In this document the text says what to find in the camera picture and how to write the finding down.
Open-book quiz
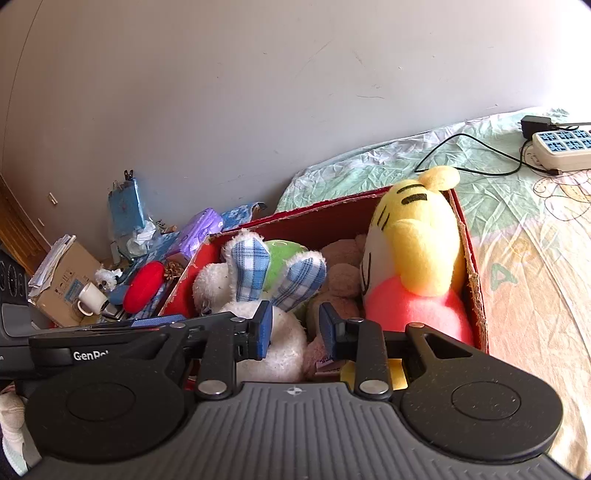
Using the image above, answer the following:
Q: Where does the white plaid-eared bunny plush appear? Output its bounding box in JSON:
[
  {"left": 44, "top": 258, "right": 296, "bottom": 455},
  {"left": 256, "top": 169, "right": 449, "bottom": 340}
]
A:
[{"left": 191, "top": 228, "right": 329, "bottom": 383}]

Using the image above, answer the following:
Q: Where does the pink teddy bear plush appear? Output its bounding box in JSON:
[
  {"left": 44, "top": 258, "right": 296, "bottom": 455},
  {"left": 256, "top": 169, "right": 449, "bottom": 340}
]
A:
[{"left": 304, "top": 234, "right": 367, "bottom": 380}]

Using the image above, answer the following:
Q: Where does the green frog plush toy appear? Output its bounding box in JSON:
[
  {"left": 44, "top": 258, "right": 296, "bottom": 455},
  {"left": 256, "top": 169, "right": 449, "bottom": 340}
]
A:
[{"left": 263, "top": 240, "right": 308, "bottom": 292}]

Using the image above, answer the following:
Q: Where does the gloved hand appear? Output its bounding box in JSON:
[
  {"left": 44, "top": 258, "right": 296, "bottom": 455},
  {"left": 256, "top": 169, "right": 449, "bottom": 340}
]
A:
[{"left": 1, "top": 384, "right": 41, "bottom": 479}]

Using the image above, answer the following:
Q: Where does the white mug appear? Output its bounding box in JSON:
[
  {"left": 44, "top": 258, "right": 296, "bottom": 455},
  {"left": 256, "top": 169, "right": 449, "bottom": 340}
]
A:
[{"left": 76, "top": 283, "right": 108, "bottom": 317}]

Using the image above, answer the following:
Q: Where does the red round cushion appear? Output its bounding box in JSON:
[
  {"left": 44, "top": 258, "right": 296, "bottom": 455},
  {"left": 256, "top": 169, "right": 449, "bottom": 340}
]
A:
[{"left": 122, "top": 261, "right": 165, "bottom": 314}]

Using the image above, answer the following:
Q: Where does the brown cardboard box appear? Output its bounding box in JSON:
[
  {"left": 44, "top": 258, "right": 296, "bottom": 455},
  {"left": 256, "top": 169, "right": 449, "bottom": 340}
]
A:
[{"left": 29, "top": 238, "right": 100, "bottom": 327}]

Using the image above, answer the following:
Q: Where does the yellow tiger plush toy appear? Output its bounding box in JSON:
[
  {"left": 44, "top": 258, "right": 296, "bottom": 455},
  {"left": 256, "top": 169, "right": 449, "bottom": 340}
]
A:
[{"left": 360, "top": 166, "right": 474, "bottom": 345}]

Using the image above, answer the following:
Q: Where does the stack of papers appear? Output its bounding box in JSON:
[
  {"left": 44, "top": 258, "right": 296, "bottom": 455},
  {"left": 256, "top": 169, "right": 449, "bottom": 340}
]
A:
[{"left": 28, "top": 234, "right": 76, "bottom": 301}]

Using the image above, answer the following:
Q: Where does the purple tissue pack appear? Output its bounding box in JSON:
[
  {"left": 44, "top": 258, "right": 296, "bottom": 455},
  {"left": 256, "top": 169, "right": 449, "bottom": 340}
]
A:
[{"left": 176, "top": 208, "right": 223, "bottom": 260}]

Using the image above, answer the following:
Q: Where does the red cardboard box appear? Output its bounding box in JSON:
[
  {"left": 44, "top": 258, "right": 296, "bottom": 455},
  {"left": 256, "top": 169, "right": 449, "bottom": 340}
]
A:
[{"left": 158, "top": 184, "right": 490, "bottom": 354}]

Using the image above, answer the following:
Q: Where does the blue checkered cloth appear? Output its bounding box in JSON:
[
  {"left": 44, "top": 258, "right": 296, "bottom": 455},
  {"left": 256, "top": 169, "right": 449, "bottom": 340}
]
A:
[{"left": 107, "top": 202, "right": 266, "bottom": 319}]

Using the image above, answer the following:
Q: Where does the wooden cabinet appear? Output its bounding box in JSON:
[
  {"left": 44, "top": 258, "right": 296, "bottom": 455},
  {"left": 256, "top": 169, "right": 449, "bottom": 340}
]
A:
[{"left": 0, "top": 178, "right": 50, "bottom": 276}]

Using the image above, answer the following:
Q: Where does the black power adapter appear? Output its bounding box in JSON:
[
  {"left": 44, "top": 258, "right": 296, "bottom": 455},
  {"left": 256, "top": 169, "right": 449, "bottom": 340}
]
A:
[{"left": 520, "top": 115, "right": 556, "bottom": 140}]

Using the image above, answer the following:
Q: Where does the white blue power strip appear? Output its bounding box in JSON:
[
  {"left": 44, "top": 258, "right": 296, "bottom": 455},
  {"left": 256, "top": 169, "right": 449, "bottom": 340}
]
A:
[{"left": 532, "top": 129, "right": 591, "bottom": 172}]

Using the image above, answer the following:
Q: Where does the black thin cable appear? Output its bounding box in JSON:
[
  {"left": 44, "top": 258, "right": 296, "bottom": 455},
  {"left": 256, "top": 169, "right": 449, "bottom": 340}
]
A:
[{"left": 414, "top": 123, "right": 591, "bottom": 177}]

